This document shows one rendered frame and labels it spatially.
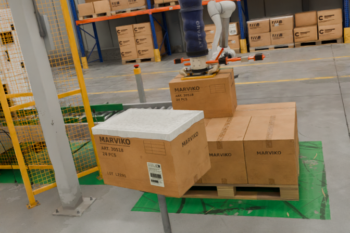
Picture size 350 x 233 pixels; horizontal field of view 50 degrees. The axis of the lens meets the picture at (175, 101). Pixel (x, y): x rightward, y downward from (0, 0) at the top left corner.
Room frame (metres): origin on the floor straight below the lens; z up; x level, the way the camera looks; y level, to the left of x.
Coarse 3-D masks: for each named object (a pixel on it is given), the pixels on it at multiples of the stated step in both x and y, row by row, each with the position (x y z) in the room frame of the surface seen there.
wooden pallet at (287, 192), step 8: (200, 184) 2.97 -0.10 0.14; (208, 184) 2.94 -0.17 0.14; (216, 184) 2.92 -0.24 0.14; (224, 184) 2.89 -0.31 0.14; (232, 184) 2.87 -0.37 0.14; (240, 184) 2.85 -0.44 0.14; (248, 184) 2.82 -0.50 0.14; (256, 184) 2.80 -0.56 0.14; (192, 192) 3.06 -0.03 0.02; (200, 192) 3.04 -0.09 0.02; (208, 192) 3.01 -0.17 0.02; (216, 192) 2.99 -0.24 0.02; (224, 192) 2.90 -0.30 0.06; (232, 192) 2.87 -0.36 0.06; (240, 192) 2.92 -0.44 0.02; (248, 192) 2.90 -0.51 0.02; (256, 192) 2.88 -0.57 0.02; (264, 192) 2.86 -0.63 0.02; (272, 192) 2.84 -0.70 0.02; (280, 192) 2.73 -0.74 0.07; (288, 192) 2.71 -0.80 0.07; (296, 192) 2.69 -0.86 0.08; (288, 200) 2.71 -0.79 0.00; (296, 200) 2.69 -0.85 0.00
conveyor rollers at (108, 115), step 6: (150, 108) 4.26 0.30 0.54; (156, 108) 4.21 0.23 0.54; (162, 108) 4.16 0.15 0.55; (168, 108) 4.11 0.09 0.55; (66, 114) 4.64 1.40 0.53; (72, 114) 4.61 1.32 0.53; (78, 114) 4.57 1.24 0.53; (84, 114) 4.43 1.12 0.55; (96, 114) 4.34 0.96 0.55; (102, 114) 4.30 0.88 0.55; (108, 114) 4.26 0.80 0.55; (114, 114) 4.21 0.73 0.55
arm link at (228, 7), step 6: (222, 6) 4.18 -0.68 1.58; (228, 6) 4.20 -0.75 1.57; (234, 6) 4.24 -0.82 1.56; (222, 12) 4.21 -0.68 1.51; (228, 12) 4.22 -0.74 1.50; (222, 18) 4.27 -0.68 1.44; (228, 18) 4.27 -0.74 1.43; (222, 24) 4.30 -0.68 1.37; (228, 24) 4.30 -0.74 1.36; (222, 30) 4.32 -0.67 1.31; (228, 30) 4.33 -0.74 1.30; (222, 36) 4.34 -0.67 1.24; (228, 36) 4.38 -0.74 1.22; (222, 42) 4.37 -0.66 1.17; (228, 48) 4.40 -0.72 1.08
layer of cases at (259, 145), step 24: (216, 120) 3.43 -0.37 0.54; (240, 120) 3.32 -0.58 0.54; (264, 120) 3.22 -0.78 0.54; (288, 120) 3.12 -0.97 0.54; (216, 144) 2.91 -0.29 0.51; (240, 144) 2.83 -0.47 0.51; (264, 144) 2.77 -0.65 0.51; (288, 144) 2.70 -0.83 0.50; (216, 168) 2.91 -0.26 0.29; (240, 168) 2.84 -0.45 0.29; (264, 168) 2.77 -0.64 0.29; (288, 168) 2.71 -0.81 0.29
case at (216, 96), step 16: (176, 80) 3.70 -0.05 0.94; (192, 80) 3.58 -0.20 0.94; (208, 80) 3.52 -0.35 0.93; (224, 80) 3.47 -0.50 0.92; (176, 96) 3.62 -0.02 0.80; (192, 96) 3.57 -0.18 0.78; (208, 96) 3.53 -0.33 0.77; (224, 96) 3.48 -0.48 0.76; (208, 112) 3.53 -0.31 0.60; (224, 112) 3.48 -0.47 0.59
